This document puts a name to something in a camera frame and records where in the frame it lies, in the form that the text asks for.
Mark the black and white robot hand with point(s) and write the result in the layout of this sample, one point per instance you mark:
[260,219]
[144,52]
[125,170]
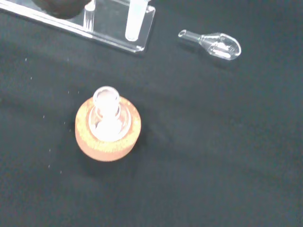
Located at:
[61,8]

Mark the clear acrylic funnel stand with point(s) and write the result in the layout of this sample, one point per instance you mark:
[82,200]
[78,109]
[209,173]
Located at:
[106,26]

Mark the clear glass weighing funnel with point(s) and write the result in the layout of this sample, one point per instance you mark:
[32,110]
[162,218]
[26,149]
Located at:
[213,45]

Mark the round-bottom glass flask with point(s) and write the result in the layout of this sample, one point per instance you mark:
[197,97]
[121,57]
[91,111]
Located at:
[106,118]

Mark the black bench cloth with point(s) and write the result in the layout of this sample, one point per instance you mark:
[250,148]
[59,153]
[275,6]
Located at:
[213,142]

